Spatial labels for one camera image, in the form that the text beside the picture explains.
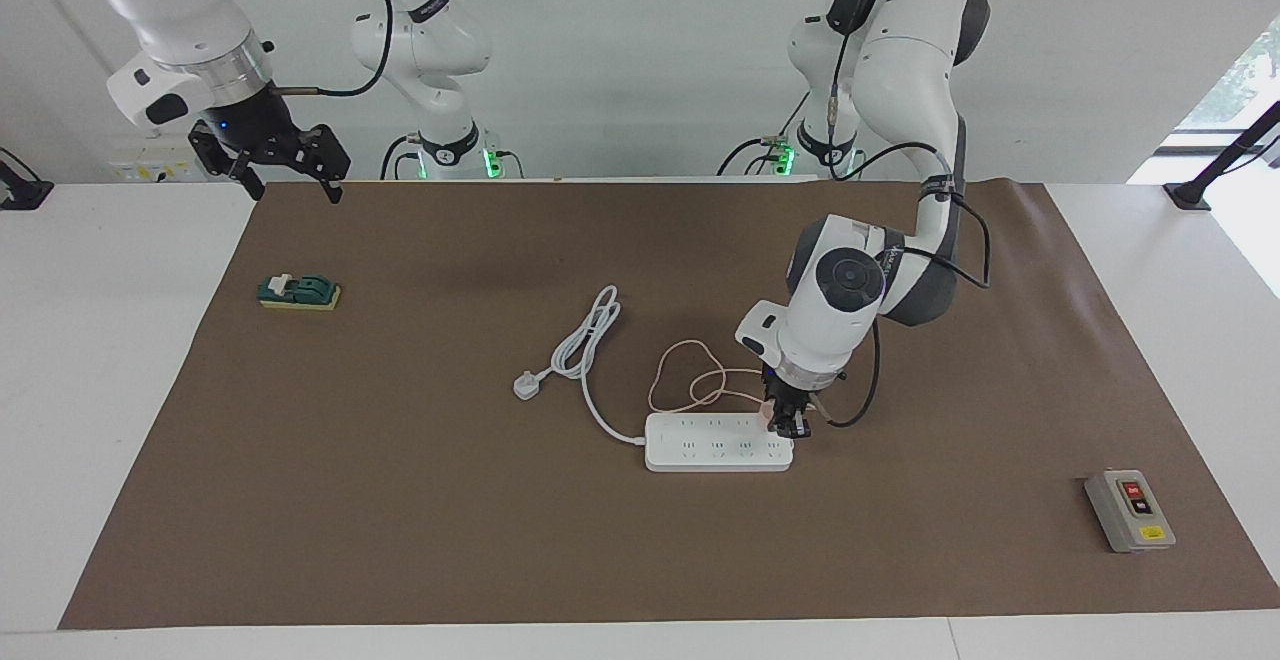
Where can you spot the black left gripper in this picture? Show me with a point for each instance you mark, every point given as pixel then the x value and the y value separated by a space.
pixel 790 392

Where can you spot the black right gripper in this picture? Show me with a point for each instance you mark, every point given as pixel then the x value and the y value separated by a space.
pixel 250 130

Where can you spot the pink charger adapter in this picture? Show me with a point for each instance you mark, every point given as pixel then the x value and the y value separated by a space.
pixel 766 414

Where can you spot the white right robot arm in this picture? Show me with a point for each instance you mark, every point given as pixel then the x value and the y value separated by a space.
pixel 190 10

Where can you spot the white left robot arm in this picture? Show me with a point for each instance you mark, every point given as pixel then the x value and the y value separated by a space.
pixel 900 90

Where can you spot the white power strip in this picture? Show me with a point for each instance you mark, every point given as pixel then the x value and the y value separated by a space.
pixel 710 445

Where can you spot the brown table mat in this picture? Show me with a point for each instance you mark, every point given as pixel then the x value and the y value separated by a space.
pixel 600 550

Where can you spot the black table clamp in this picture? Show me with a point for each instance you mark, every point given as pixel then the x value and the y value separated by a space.
pixel 22 188

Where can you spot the black slanted stand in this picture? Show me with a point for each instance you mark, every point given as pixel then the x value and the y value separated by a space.
pixel 1225 155

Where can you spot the bright window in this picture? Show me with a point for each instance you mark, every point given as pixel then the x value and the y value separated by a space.
pixel 1245 80

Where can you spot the white wall outlet box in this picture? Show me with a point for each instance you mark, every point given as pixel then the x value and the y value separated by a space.
pixel 150 165

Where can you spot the green knife switch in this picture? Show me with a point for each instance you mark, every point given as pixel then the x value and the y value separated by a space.
pixel 300 292

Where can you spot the grey on-off switch box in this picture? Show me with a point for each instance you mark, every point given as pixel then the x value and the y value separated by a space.
pixel 1130 510

